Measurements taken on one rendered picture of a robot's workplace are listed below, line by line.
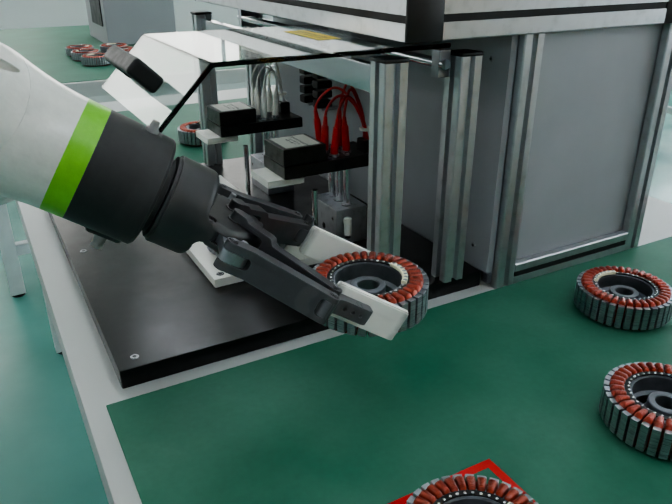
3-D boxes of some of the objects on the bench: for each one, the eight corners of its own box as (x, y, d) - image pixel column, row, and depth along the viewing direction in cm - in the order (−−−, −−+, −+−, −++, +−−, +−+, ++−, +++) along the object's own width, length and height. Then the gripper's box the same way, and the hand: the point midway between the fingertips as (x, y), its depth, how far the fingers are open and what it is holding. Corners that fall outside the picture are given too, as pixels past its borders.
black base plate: (122, 389, 67) (119, 371, 66) (42, 198, 118) (39, 186, 117) (479, 285, 88) (481, 270, 87) (280, 161, 138) (280, 150, 137)
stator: (605, 455, 58) (612, 421, 56) (592, 381, 68) (598, 351, 66) (745, 477, 55) (757, 443, 54) (710, 397, 65) (720, 366, 64)
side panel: (496, 289, 86) (526, 34, 73) (481, 280, 89) (507, 31, 75) (638, 247, 99) (686, 22, 85) (621, 240, 101) (666, 20, 87)
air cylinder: (268, 195, 113) (266, 164, 110) (251, 183, 119) (249, 153, 116) (294, 190, 115) (293, 160, 113) (276, 178, 121) (275, 149, 119)
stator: (217, 148, 146) (216, 132, 145) (170, 146, 148) (169, 129, 146) (234, 135, 156) (233, 120, 154) (190, 133, 158) (188, 118, 156)
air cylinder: (335, 246, 94) (335, 210, 91) (312, 228, 100) (311, 194, 97) (366, 239, 96) (366, 204, 94) (341, 222, 102) (341, 188, 99)
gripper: (144, 185, 64) (334, 269, 73) (129, 302, 44) (396, 400, 52) (177, 118, 62) (368, 213, 71) (177, 208, 42) (447, 326, 50)
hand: (363, 285), depth 61 cm, fingers closed on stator, 11 cm apart
